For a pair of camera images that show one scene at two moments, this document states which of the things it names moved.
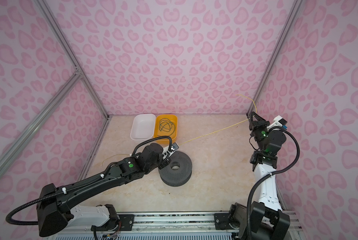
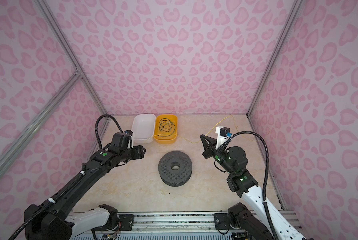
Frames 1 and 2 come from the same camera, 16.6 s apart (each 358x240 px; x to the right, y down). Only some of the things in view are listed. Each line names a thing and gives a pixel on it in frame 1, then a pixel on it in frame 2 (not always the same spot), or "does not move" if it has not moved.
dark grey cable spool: (178, 171) does not move
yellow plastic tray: (166, 125) does not move
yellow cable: (250, 118) to (211, 130)
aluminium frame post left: (69, 51) does not move
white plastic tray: (143, 127) does not move
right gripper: (263, 124) to (209, 151)
